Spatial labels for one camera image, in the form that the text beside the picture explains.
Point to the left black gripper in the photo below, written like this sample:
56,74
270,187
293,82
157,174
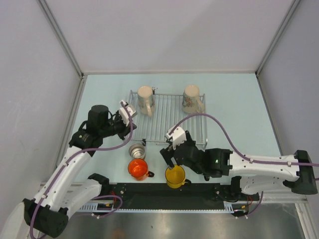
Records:
125,130

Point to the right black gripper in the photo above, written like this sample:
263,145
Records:
167,154

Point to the yellow mug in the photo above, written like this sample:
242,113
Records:
176,177

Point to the metal wire dish rack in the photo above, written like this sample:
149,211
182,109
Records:
168,112

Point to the beige mug coral print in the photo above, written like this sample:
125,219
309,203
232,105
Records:
146,100

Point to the beige mug blue print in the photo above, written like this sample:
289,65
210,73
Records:
191,102

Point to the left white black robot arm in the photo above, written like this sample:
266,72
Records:
50,209

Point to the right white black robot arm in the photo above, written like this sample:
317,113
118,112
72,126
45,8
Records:
249,174

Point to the orange mug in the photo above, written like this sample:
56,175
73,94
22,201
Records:
139,170

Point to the small steel cup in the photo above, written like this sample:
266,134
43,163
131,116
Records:
137,151

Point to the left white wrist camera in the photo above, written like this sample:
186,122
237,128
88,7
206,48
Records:
125,111

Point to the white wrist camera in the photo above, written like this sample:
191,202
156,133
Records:
125,111
176,135

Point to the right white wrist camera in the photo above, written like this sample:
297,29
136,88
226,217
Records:
176,135

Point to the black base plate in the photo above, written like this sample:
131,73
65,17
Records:
159,196

